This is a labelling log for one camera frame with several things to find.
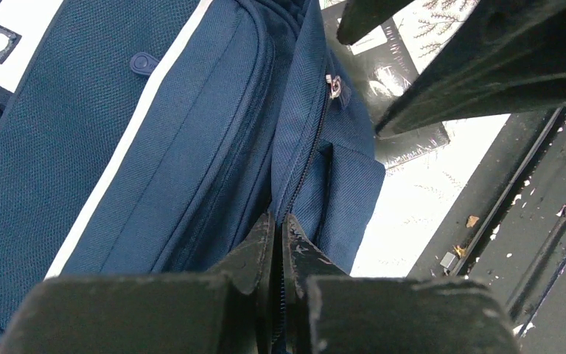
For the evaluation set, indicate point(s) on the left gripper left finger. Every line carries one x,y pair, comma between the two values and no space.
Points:
223,310

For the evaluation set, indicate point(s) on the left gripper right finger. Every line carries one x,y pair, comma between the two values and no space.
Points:
328,311

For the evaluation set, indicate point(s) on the floral table cloth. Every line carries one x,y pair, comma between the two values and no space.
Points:
426,169

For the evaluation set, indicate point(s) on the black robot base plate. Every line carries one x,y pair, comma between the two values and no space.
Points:
507,229

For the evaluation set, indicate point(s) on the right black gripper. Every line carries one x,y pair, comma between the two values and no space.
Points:
508,57

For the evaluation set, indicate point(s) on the navy blue student backpack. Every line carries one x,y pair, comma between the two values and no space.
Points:
149,136

